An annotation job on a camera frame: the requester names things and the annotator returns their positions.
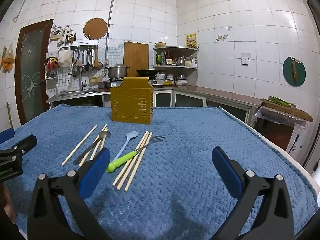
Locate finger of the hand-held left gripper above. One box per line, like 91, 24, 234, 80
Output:
0, 134, 37, 160
0, 128, 15, 144

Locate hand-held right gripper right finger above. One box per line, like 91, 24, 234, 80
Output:
211, 146, 295, 240

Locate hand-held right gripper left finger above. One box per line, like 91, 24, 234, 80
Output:
27, 147, 112, 240

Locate green handled fork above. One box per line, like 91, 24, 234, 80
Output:
106, 135, 166, 173

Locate metal spoon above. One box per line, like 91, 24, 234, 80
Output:
73, 130, 111, 165

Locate light blue spoon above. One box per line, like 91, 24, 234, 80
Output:
110, 131, 138, 164

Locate yellow utensil holder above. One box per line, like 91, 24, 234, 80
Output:
110, 77, 154, 125

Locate row of hanging kitchen utensils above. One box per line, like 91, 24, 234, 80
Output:
69, 46, 103, 75

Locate blue knitted blanket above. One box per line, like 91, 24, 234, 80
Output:
0, 104, 318, 240

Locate plastic covered stand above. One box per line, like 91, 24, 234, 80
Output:
254, 106, 307, 152

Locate brown glass panel door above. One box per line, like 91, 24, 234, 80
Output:
14, 19, 54, 125

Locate steel sink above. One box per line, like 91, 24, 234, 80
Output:
54, 88, 99, 99

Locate orange plastic bag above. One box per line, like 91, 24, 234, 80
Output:
0, 44, 15, 73

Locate brown kitchen counter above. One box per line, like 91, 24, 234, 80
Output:
47, 85, 263, 108

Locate glass door cabinets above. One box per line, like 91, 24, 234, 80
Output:
154, 90, 250, 123

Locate red yellow cloth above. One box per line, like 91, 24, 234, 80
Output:
45, 57, 59, 70

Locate thick wooden chopping block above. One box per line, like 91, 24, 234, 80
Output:
261, 97, 314, 122

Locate metal faucet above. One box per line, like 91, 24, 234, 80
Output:
69, 60, 87, 90

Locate green vegetables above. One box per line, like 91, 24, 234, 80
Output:
269, 96, 297, 107

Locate white cloth bag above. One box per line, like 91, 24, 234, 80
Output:
58, 50, 73, 67

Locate steel cooking pot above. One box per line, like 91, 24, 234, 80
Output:
105, 64, 130, 78

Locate stack of white bowls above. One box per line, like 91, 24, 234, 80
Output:
165, 74, 188, 87

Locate gas stove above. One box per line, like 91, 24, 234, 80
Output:
109, 77, 165, 87

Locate black wok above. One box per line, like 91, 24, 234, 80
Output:
136, 69, 167, 77

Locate grey corner shelf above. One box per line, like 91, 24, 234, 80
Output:
153, 46, 199, 71

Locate green round board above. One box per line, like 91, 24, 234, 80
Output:
282, 56, 306, 87

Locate wooden cutting board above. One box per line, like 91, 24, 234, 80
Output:
124, 42, 149, 77

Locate row of condiment bottles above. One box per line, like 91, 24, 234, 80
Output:
156, 49, 198, 67

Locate round bamboo lid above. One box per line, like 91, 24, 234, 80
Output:
83, 17, 108, 40

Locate yellow hose loop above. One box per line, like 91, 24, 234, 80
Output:
89, 71, 108, 84

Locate wall switch box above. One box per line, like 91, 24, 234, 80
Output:
50, 29, 65, 40

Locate metal wall utensil rack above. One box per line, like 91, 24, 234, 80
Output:
58, 40, 99, 52

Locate decorated wall hooks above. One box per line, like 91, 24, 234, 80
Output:
215, 27, 232, 41

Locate yellow wall sticker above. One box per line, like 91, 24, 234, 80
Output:
185, 33, 197, 48

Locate metal wall pipe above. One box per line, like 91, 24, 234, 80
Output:
12, 0, 118, 62

